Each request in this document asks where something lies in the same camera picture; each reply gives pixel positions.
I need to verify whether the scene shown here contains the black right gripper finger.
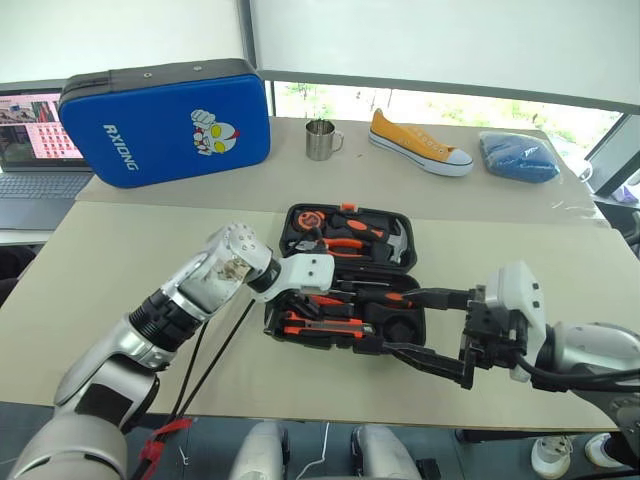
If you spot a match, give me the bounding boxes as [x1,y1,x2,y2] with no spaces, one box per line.
[383,339,476,392]
[403,286,484,312]

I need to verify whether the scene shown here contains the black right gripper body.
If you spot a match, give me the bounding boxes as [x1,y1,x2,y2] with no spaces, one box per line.
[462,283,532,372]

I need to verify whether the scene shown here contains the orange black utility knife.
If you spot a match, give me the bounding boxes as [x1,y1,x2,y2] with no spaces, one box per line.
[278,310,375,340]

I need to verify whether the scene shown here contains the thick shaft orange black screwdriver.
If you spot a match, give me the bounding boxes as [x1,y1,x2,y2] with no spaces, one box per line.
[334,289,416,309]

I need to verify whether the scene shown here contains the black plastic tool case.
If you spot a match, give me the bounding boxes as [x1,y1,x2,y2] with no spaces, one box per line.
[263,201,427,356]

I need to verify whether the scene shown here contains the orange black tape measure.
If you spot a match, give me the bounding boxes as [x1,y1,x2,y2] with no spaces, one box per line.
[293,209,327,234]

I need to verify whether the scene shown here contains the black table base bar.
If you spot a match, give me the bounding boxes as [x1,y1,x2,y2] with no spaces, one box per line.
[455,428,544,445]

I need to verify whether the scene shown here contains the grey rounded shape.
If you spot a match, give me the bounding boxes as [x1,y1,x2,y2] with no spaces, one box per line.
[351,424,422,480]
[229,422,290,480]

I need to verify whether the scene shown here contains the small black block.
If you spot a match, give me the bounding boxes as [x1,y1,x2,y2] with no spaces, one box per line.
[417,457,444,480]

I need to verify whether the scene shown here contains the white shoe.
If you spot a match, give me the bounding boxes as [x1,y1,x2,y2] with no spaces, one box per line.
[584,432,629,470]
[530,434,574,477]

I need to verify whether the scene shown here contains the stainless steel mug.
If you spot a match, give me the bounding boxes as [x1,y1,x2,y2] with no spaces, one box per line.
[305,119,346,162]

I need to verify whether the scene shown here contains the blue cloth in plastic bag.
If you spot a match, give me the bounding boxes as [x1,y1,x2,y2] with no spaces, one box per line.
[477,129,561,185]

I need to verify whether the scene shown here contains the yellow canvas sneaker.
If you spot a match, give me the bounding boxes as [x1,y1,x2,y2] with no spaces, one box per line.
[368,108,474,177]

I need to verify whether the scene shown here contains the purple object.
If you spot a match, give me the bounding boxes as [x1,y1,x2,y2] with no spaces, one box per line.
[617,172,640,204]

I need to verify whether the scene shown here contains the blue RXIONG zip case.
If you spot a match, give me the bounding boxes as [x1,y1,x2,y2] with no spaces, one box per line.
[57,58,272,190]

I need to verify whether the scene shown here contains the dark computer monitor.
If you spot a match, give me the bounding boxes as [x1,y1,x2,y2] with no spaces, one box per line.
[589,112,640,196]

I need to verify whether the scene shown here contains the grey laptop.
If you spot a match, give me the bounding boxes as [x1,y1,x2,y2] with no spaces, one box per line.
[0,88,96,232]

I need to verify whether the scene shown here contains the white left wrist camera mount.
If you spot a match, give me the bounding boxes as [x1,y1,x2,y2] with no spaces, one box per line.
[267,252,335,297]

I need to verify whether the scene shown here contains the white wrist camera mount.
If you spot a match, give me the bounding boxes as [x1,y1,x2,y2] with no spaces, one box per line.
[483,259,547,385]
[267,252,335,297]

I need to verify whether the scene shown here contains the orange handled pliers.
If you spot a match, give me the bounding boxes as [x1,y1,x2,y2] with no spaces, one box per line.
[289,237,366,257]

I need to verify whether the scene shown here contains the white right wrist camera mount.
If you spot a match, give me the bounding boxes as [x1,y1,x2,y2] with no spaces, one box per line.
[483,259,547,385]

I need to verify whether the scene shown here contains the claw hammer orange black handle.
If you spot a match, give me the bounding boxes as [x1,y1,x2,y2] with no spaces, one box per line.
[329,212,414,265]

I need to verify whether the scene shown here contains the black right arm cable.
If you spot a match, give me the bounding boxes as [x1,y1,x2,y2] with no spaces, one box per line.
[514,349,640,394]

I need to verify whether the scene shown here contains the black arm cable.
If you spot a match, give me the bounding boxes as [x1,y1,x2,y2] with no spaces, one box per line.
[514,349,640,394]
[179,295,257,424]
[172,319,211,426]

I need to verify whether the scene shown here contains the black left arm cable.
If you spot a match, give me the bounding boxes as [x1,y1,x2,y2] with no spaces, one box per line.
[179,295,257,424]
[172,319,211,426]

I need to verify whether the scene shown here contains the thin white floor cable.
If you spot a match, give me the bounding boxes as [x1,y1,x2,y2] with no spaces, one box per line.
[298,422,331,480]

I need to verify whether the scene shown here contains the red cable tie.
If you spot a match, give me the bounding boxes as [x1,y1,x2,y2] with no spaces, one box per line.
[138,417,194,466]

